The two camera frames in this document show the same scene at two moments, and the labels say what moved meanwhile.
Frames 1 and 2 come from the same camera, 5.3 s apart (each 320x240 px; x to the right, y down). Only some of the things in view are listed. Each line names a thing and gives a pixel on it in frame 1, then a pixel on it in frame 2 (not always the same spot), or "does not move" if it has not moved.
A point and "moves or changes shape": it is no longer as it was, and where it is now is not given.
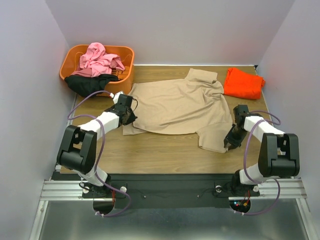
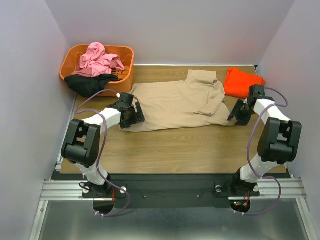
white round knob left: (123, 189) does not move
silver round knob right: (218, 189) does not move
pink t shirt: (96, 61) does not move
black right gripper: (233, 135) → (238, 113)
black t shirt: (86, 86) does not move
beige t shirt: (192, 104) moves or changes shape
